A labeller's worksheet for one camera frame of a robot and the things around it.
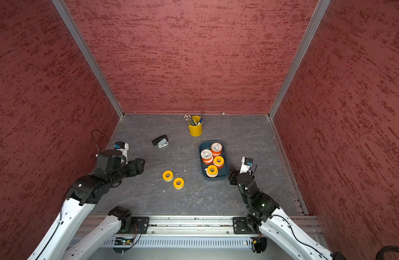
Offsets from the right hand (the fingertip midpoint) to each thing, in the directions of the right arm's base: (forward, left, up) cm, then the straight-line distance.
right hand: (234, 169), depth 80 cm
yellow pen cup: (+32, +21, -6) cm, 38 cm away
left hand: (-1, +47, +9) cm, 48 cm away
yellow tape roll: (+9, +7, -8) cm, 14 cm away
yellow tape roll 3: (+2, +37, -10) cm, 38 cm away
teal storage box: (+3, +4, -11) cm, 12 cm away
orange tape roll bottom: (+12, +14, -6) cm, 19 cm away
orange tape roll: (+17, +8, -8) cm, 21 cm away
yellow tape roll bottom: (-4, +30, -10) cm, 32 cm away
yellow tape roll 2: (+3, +11, -8) cm, 14 cm away
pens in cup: (+32, +23, +3) cm, 39 cm away
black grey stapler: (+24, +43, -8) cm, 50 cm away
